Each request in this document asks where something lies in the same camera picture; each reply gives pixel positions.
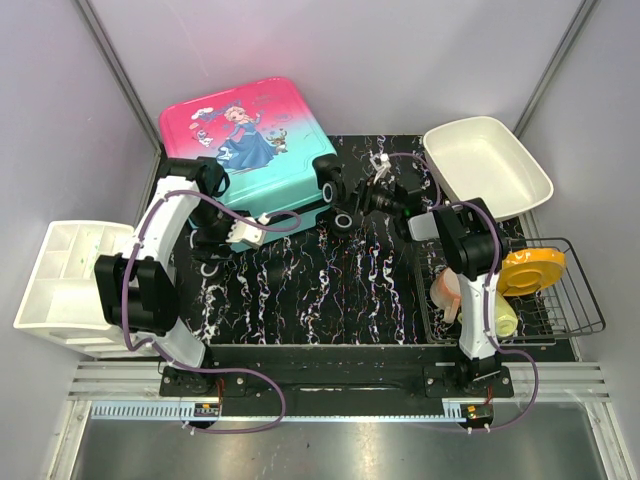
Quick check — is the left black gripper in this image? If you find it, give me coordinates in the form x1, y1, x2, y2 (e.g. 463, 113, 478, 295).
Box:
190, 197, 250, 267

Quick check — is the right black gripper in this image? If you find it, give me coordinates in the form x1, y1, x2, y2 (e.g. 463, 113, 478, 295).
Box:
329, 175, 402, 217

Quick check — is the pink and teal kids suitcase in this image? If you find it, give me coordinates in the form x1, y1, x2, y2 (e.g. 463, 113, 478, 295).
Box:
158, 77, 347, 243

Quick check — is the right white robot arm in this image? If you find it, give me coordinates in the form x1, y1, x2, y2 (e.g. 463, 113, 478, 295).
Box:
322, 178, 505, 397

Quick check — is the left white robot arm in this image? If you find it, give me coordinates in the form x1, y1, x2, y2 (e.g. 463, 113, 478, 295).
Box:
94, 157, 233, 396

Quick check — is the black marble pattern mat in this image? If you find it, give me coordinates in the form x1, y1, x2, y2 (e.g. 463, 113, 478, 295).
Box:
139, 134, 576, 346

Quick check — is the pink cup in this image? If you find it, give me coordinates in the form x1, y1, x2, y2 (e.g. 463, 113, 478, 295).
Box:
429, 268, 461, 324

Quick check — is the white plastic tray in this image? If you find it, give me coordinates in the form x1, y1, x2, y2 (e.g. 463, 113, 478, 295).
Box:
422, 116, 554, 221

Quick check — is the white drawer organizer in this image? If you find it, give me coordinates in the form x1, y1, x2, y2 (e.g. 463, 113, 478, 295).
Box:
13, 221, 156, 359

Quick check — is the orange-yellow plate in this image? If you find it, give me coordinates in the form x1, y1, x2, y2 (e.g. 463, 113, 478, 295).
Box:
497, 248, 567, 297

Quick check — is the yellow-green mug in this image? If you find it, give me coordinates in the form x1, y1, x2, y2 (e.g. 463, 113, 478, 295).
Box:
456, 289, 519, 338

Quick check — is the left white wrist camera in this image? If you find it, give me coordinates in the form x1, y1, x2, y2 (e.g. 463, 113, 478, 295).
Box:
226, 213, 269, 248

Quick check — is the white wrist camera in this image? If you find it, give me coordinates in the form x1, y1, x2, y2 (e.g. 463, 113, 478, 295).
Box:
226, 213, 269, 248
370, 153, 391, 184

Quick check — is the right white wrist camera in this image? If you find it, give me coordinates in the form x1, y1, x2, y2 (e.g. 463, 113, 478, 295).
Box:
370, 153, 391, 184

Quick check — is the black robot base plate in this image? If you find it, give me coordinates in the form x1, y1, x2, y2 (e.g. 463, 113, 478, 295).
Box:
158, 343, 515, 399

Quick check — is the aluminium rail frame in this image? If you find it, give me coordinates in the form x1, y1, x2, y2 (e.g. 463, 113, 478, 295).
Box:
69, 361, 610, 424

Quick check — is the black wire dish rack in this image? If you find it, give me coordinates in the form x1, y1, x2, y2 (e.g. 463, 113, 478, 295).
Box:
414, 237, 606, 346

